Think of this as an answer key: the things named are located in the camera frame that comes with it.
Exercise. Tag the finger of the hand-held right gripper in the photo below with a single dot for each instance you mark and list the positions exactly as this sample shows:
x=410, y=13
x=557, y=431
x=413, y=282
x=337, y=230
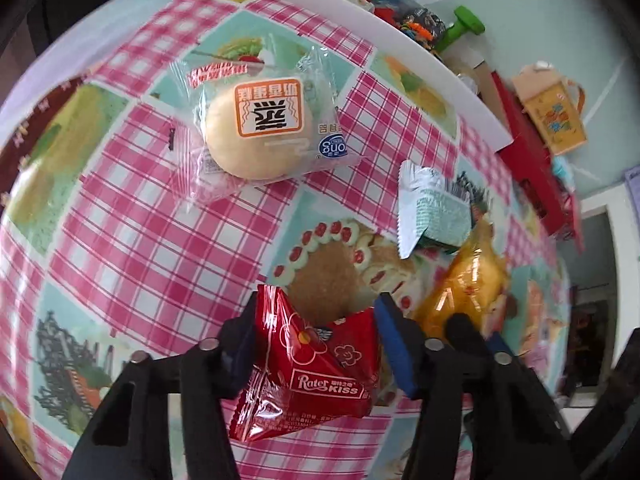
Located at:
x=497, y=345
x=465, y=332

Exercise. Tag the wet wipes pack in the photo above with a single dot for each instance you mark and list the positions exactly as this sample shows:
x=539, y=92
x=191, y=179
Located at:
x=562, y=170

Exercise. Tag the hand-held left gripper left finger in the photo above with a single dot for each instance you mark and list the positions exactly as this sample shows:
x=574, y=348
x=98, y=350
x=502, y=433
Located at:
x=240, y=355

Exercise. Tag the yellow snack packet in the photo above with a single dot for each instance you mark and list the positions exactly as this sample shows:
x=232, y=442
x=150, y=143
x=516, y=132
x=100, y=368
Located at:
x=465, y=280

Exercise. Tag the red gift box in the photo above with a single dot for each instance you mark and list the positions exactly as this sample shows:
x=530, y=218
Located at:
x=525, y=150

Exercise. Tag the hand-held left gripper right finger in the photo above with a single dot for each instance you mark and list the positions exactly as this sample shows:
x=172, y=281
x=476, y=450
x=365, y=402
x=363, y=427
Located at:
x=400, y=345

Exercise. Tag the colourful toy pack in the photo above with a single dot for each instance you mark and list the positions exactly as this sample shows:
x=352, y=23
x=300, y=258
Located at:
x=420, y=25

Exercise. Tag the bun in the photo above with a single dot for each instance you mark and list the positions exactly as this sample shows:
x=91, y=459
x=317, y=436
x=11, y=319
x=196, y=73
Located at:
x=255, y=130

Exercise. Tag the white desk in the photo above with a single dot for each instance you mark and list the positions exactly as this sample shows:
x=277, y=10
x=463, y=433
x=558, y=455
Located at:
x=600, y=205

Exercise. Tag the silver green snack packet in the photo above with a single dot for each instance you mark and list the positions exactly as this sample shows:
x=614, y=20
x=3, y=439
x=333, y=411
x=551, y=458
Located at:
x=430, y=205

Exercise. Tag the crinkly red snack packet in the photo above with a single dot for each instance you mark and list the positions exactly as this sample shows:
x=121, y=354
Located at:
x=310, y=375

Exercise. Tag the green dumbbell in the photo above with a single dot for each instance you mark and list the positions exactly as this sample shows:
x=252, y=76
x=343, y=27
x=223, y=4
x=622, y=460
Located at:
x=462, y=25

